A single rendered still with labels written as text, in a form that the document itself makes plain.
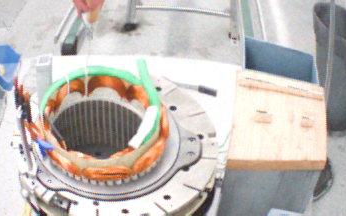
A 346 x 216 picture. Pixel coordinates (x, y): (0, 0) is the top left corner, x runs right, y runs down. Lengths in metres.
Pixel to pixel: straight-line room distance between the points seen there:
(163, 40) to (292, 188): 2.07
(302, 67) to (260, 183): 0.31
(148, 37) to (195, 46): 0.21
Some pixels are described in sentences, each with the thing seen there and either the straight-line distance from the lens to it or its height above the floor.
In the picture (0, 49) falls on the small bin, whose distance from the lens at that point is 1.62.
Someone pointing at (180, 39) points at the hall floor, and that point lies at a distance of 2.99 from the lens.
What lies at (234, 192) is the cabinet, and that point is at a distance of 0.98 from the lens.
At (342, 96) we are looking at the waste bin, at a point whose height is 0.23.
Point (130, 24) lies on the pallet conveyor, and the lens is 3.06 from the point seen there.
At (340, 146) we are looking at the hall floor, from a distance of 2.60.
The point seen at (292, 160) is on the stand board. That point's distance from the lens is 0.93.
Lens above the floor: 1.71
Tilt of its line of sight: 40 degrees down
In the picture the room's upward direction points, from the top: 3 degrees clockwise
